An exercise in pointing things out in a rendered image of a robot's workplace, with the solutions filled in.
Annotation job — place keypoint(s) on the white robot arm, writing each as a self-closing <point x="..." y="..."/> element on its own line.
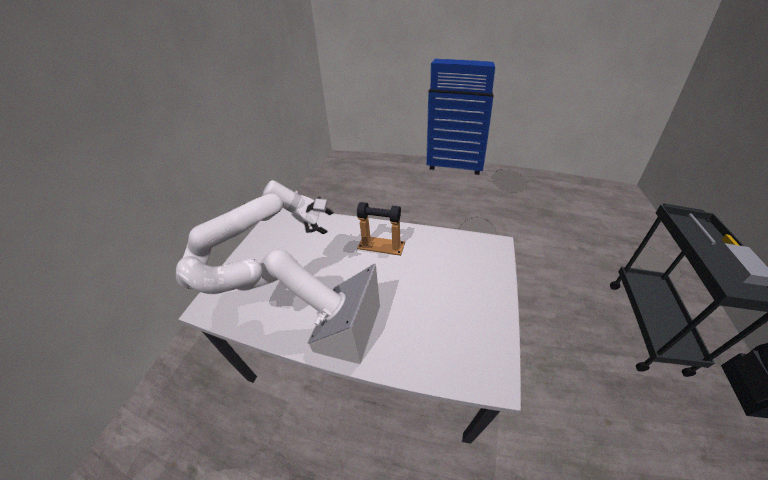
<point x="193" y="268"/>

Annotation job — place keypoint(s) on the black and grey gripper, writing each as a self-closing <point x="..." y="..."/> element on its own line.
<point x="309" y="219"/>

